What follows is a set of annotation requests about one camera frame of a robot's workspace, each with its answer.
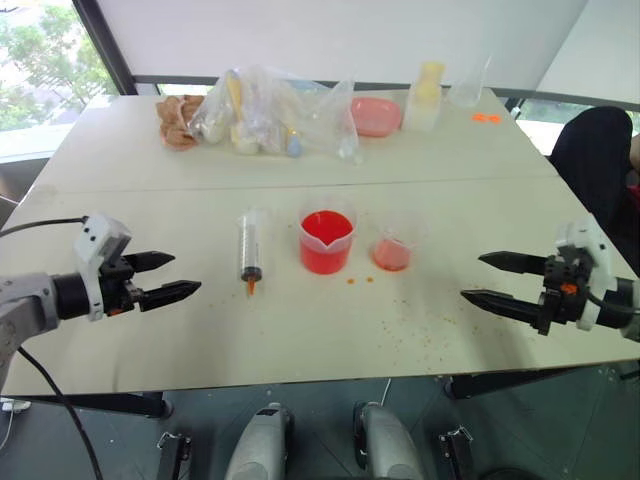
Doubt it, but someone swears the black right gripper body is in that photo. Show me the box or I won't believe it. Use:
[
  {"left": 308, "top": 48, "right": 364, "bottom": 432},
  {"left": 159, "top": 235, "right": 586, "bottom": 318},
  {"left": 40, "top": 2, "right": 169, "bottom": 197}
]
[{"left": 531, "top": 253, "right": 594, "bottom": 337}]

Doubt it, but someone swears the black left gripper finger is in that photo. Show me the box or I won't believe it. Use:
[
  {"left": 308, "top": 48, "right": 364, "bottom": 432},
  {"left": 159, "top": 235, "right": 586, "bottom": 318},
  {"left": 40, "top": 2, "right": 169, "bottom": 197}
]
[
  {"left": 124, "top": 250, "right": 177, "bottom": 275},
  {"left": 138, "top": 279, "right": 203, "bottom": 314}
]

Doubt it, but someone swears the pink plastic bowl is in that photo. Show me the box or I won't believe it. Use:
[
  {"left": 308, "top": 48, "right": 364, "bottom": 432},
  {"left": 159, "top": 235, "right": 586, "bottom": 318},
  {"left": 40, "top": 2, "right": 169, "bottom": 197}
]
[{"left": 349, "top": 96, "right": 404, "bottom": 138}]

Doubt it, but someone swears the clear syringe with orange tip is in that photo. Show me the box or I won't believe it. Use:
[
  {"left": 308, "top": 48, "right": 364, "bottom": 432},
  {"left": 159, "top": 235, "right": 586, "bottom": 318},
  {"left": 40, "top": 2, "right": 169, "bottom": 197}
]
[{"left": 235, "top": 208, "right": 270, "bottom": 298}]

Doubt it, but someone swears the crumpled brown cloth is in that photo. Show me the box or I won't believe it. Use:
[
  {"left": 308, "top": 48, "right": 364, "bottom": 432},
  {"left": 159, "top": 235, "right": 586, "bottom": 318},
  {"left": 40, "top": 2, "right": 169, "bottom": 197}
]
[{"left": 155, "top": 94, "right": 207, "bottom": 152}]

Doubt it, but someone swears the empty clear plastic bag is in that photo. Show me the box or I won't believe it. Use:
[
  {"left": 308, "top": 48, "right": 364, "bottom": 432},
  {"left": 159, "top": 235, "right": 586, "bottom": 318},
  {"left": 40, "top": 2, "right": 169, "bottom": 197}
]
[{"left": 303, "top": 78, "right": 365, "bottom": 167}]

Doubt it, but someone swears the grey rounded robot leg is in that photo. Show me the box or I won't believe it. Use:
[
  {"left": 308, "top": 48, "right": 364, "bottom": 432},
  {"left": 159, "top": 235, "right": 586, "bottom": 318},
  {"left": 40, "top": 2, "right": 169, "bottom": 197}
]
[
  {"left": 224, "top": 401, "right": 297, "bottom": 480},
  {"left": 351, "top": 399, "right": 427, "bottom": 480}
]

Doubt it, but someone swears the large clear plastic bag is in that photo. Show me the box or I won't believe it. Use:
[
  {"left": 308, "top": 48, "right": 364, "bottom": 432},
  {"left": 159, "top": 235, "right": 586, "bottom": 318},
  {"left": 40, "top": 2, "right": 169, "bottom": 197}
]
[{"left": 228, "top": 63, "right": 322, "bottom": 159}]

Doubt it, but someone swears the white roller blind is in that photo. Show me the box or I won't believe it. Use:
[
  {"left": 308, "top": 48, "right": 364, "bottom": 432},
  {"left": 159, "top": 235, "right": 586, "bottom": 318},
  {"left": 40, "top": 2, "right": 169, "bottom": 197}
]
[{"left": 94, "top": 0, "right": 591, "bottom": 87}]

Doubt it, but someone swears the clear bottle with yellow cap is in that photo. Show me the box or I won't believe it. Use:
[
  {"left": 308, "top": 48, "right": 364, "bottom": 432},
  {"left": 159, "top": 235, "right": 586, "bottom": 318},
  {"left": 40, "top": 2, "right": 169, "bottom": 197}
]
[{"left": 401, "top": 60, "right": 447, "bottom": 133}]

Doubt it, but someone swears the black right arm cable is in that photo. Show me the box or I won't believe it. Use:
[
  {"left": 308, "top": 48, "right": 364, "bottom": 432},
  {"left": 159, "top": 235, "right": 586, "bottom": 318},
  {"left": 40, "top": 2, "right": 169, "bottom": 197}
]
[{"left": 585, "top": 290, "right": 637, "bottom": 315}]

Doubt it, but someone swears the large beaker with red liquid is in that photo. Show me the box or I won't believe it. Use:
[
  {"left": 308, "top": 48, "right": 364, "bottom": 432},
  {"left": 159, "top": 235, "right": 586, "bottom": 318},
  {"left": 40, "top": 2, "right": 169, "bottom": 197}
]
[{"left": 298, "top": 204, "right": 358, "bottom": 276}]

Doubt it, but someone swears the black table frame bar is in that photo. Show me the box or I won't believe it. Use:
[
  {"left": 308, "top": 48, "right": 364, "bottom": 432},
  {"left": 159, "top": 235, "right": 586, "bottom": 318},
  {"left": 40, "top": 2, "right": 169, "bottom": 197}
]
[
  {"left": 0, "top": 391, "right": 175, "bottom": 419},
  {"left": 443, "top": 366, "right": 581, "bottom": 401}
]

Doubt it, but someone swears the black metal bracket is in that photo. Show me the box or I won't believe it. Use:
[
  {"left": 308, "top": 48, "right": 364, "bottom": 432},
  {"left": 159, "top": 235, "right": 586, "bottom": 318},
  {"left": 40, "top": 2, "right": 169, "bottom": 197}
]
[
  {"left": 437, "top": 424, "right": 475, "bottom": 480},
  {"left": 156, "top": 431, "right": 194, "bottom": 480}
]

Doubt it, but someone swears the black office chair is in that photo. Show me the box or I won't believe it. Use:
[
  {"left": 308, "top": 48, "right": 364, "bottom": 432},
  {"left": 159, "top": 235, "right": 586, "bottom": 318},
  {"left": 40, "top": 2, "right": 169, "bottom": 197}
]
[{"left": 548, "top": 105, "right": 640, "bottom": 274}]

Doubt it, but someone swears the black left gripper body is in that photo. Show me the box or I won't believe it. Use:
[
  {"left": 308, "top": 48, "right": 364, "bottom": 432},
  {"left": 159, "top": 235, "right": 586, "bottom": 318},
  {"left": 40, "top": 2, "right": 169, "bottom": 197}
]
[{"left": 99, "top": 254, "right": 145, "bottom": 318}]

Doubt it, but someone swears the small beaker with orange liquid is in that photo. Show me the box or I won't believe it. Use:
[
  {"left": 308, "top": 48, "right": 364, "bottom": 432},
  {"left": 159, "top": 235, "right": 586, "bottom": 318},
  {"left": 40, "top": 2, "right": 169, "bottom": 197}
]
[{"left": 370, "top": 218, "right": 427, "bottom": 273}]

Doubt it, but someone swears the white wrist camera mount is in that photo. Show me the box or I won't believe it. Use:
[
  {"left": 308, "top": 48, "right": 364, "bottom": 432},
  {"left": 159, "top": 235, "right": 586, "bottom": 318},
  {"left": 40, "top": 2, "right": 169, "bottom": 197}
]
[
  {"left": 73, "top": 214, "right": 133, "bottom": 322},
  {"left": 553, "top": 216, "right": 620, "bottom": 332}
]

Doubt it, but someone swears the empty clear measuring cup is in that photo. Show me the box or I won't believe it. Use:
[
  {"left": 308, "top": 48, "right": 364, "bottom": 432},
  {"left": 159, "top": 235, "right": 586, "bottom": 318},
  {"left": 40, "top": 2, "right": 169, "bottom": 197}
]
[{"left": 448, "top": 53, "right": 495, "bottom": 109}]

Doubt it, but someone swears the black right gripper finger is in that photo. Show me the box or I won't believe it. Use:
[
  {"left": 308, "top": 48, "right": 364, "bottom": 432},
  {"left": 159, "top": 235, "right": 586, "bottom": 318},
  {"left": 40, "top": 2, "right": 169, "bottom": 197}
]
[
  {"left": 477, "top": 250, "right": 550, "bottom": 276},
  {"left": 460, "top": 288, "right": 545, "bottom": 327}
]

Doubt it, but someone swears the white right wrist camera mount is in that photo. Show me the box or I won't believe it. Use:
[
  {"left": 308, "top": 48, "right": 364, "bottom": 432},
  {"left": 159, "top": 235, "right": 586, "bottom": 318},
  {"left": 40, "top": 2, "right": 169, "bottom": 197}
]
[{"left": 553, "top": 216, "right": 620, "bottom": 332}]

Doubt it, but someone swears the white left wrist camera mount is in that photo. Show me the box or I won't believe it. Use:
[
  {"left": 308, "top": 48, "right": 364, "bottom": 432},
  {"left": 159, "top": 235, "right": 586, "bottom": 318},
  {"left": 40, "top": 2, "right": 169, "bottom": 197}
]
[{"left": 73, "top": 214, "right": 133, "bottom": 322}]

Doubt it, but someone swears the clear bag with yellow items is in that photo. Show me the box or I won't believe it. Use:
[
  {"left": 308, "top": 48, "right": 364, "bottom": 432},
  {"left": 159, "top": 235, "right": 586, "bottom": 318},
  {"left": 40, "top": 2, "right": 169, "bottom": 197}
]
[{"left": 186, "top": 68, "right": 262, "bottom": 147}]

